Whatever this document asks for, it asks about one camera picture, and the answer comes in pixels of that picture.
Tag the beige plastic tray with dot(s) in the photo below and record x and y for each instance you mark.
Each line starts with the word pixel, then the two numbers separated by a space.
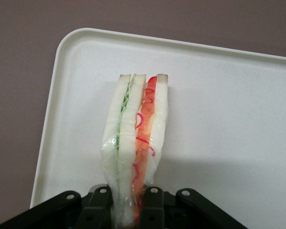
pixel 217 119

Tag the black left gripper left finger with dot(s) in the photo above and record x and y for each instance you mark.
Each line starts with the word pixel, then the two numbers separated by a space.
pixel 62 212

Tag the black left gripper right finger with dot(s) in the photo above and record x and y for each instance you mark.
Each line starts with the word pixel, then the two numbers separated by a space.
pixel 205 212

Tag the triangular sandwich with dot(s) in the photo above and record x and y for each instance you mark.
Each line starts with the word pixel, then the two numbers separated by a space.
pixel 133 133

